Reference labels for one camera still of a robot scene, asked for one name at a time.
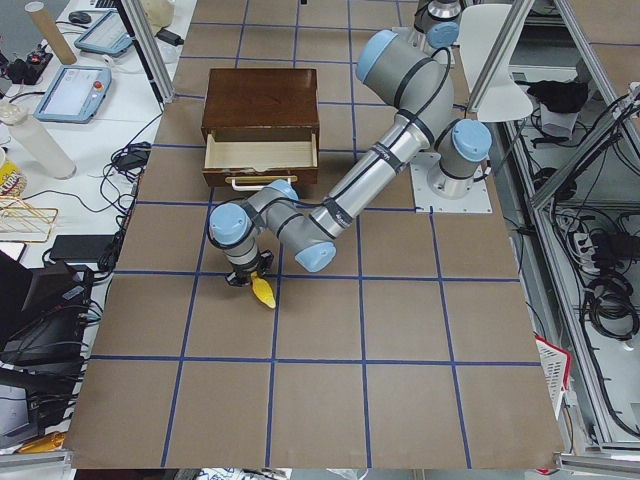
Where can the translucent plastic cylinder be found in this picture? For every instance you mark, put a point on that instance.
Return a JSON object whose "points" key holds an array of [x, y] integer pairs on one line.
{"points": [[30, 133]]}

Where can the black computer mouse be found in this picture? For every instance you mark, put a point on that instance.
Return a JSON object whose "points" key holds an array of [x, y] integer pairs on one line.
{"points": [[79, 18]]}

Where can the white lamp shade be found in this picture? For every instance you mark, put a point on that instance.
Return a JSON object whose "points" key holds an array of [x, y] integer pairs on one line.
{"points": [[488, 37]]}

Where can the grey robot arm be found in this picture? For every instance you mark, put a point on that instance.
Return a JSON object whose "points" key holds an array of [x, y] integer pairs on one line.
{"points": [[420, 89]]}

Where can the black electronics box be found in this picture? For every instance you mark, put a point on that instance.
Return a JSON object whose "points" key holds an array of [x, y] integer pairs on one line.
{"points": [[80, 248]]}

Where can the blue teach pendant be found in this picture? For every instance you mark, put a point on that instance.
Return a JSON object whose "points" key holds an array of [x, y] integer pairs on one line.
{"points": [[74, 95], [107, 35]]}

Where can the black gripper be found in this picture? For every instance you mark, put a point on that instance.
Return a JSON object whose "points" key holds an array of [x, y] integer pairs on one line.
{"points": [[241, 275]]}

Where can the black power adapter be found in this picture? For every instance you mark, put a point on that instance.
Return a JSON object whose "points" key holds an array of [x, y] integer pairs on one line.
{"points": [[169, 37]]}

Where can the dark wooden drawer cabinet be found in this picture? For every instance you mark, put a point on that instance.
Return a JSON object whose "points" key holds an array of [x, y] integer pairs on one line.
{"points": [[273, 104]]}

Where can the gold wire rack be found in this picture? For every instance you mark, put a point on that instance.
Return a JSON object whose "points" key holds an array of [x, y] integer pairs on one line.
{"points": [[22, 222]]}

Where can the blue teach pendant near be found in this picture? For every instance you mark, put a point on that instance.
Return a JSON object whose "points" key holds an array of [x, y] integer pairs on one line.
{"points": [[74, 95]]}

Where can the cardboard tube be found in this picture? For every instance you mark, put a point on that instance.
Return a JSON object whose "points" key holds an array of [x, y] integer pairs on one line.
{"points": [[50, 32]]}

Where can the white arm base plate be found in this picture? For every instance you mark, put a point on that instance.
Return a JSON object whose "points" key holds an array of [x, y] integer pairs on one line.
{"points": [[434, 192]]}

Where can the red white plastic basket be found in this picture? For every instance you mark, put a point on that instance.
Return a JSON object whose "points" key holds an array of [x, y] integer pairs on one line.
{"points": [[556, 365]]}

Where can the yellow corn cob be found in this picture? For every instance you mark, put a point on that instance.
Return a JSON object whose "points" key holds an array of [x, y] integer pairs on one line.
{"points": [[262, 290]]}

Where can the blue teach pendant far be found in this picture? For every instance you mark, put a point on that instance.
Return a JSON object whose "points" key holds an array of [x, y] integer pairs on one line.
{"points": [[107, 35]]}

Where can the wooden drawer with white handle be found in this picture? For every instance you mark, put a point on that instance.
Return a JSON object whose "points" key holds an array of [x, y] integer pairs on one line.
{"points": [[254, 159]]}

